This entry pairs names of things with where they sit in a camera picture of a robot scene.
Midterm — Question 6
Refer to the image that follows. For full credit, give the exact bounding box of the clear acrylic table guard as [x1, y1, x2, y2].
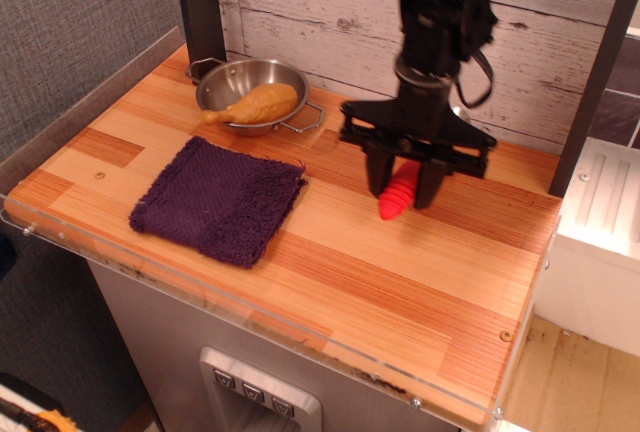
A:
[5, 183, 560, 431]

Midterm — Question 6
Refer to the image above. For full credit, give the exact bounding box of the dark shelf post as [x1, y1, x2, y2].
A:
[548, 0, 638, 198]
[180, 0, 226, 61]

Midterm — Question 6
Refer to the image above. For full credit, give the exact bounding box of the dark right shelf post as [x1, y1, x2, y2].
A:
[548, 0, 638, 198]

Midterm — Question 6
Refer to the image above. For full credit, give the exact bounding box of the purple folded towel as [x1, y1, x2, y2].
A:
[129, 136, 306, 269]

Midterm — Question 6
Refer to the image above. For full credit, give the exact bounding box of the dark left shelf post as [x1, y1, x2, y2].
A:
[180, 0, 226, 61]

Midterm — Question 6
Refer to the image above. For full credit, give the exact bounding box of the red handled metal spoon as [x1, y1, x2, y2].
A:
[377, 106, 472, 223]

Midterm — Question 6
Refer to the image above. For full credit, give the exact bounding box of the grey toy dishwasher front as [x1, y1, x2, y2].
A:
[90, 264, 455, 431]

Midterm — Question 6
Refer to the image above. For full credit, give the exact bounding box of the toy chicken drumstick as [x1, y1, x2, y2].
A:
[202, 83, 299, 125]

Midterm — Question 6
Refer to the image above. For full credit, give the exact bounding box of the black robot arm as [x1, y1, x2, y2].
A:
[341, 0, 497, 209]

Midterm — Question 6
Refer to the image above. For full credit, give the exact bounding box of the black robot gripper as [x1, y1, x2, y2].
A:
[341, 69, 496, 210]

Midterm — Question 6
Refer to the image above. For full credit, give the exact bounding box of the yellow object bottom left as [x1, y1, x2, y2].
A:
[36, 410, 79, 432]

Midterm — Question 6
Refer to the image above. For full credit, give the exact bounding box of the small steel pot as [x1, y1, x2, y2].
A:
[185, 58, 325, 136]

